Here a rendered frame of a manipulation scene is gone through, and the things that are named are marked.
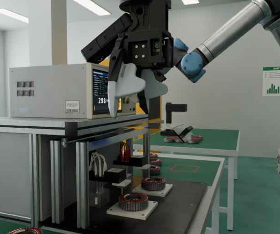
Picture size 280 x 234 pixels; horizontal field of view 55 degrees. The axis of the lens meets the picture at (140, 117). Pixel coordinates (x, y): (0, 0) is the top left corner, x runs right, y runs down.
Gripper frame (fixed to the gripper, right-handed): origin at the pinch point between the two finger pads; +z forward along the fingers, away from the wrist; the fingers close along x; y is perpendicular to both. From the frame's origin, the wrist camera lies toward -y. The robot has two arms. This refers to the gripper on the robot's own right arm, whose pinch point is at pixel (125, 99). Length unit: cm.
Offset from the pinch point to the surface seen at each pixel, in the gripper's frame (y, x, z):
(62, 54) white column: -248, 306, 122
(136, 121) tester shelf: 8.9, 7.3, 6.1
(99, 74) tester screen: -7.0, -23.0, -6.0
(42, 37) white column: -280, 277, 117
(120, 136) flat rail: 12.8, -12.0, 9.2
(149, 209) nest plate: 42.0, -21.6, 15.8
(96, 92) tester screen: -2.3, -25.1, -1.2
